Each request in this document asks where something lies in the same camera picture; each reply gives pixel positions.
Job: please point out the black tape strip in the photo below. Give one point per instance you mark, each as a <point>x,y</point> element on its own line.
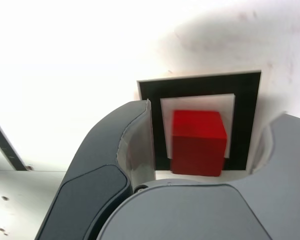
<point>2,140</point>

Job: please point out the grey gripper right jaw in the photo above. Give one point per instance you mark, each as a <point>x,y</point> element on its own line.
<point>190,212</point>

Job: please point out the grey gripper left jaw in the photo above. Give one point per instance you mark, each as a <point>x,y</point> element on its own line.
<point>95,162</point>

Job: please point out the black tape square outline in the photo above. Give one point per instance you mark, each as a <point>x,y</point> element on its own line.
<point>197,85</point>

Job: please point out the red cube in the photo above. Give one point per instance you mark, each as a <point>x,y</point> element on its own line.
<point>197,145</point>

